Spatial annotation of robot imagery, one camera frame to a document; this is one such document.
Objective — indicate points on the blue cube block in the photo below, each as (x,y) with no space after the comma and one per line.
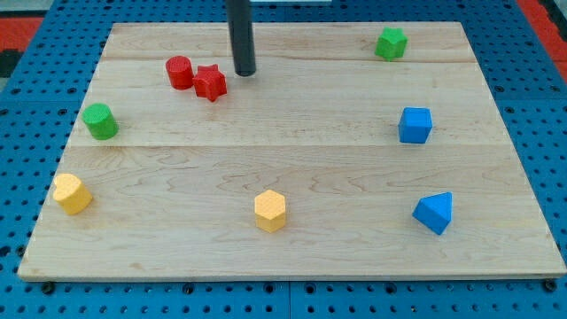
(415,125)

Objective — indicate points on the yellow hexagon block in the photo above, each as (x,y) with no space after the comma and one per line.
(270,211)

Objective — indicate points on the light wooden board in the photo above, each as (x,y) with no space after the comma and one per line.
(173,192)

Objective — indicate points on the red star block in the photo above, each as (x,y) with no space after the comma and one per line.
(210,82)

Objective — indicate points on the red cylinder block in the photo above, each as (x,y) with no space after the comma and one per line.
(180,73)

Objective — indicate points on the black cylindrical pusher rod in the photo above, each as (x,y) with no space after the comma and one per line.
(239,18)

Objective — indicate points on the green star block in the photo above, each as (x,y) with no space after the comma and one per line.
(391,44)

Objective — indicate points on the blue triangular prism block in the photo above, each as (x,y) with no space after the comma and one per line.
(435,212)

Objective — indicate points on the green cylinder block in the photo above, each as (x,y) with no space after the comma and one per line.
(99,121)

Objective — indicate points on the yellow heart block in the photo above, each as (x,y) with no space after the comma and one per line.
(71,193)

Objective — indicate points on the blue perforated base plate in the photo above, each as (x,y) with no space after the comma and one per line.
(41,100)

